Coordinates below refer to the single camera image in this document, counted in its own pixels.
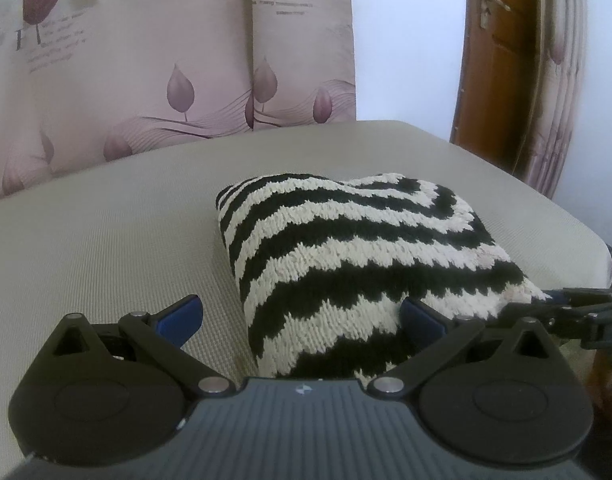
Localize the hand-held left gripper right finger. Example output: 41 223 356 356
368 295 555 399

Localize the black and white striped knit garment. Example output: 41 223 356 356
215 172 550 380

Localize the metal door handle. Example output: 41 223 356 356
480 0 513 30

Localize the leaf-print pink curtain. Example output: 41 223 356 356
520 0 588 202
0 0 358 206

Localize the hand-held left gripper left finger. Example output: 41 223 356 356
52 294 235 398

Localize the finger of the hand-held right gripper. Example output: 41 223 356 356
501 300 594 336
542 287 612 312

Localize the brown wooden door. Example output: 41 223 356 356
449 0 548 182

